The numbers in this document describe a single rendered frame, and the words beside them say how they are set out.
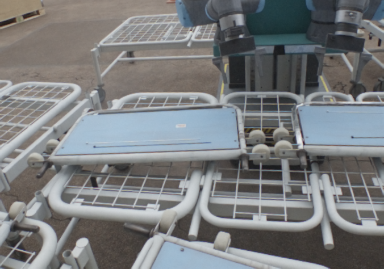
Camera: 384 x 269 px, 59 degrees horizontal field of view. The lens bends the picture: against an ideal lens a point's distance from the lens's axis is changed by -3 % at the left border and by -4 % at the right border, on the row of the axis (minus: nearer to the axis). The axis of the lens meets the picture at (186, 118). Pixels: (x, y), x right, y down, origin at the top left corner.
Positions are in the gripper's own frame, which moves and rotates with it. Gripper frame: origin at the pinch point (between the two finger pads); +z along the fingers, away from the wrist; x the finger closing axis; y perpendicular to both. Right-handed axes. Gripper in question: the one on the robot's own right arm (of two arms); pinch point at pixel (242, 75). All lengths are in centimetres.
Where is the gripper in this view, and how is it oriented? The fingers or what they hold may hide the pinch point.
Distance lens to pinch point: 134.0
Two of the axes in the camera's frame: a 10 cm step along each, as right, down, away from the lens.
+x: -9.8, 1.9, 0.9
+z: 2.0, 9.8, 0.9
